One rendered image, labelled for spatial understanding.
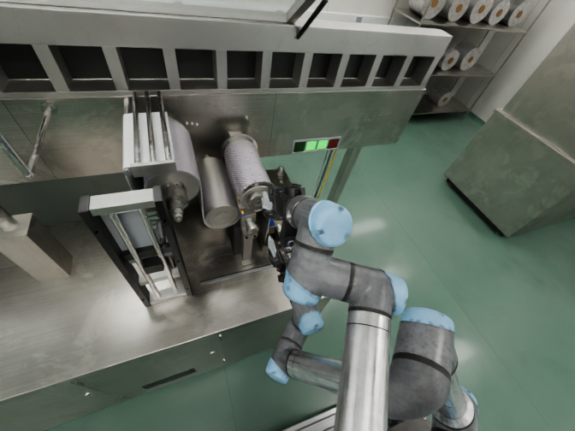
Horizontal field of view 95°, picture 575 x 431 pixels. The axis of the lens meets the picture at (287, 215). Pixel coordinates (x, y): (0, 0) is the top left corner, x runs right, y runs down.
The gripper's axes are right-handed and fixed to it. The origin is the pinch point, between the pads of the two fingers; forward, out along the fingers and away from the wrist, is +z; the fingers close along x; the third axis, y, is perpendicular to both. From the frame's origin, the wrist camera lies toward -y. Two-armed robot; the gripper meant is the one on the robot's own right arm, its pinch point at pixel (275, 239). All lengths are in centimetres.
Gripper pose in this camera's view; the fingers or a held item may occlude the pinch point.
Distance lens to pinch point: 99.9
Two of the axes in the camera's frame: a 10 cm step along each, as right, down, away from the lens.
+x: -9.3, 1.8, -3.3
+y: 1.5, -6.3, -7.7
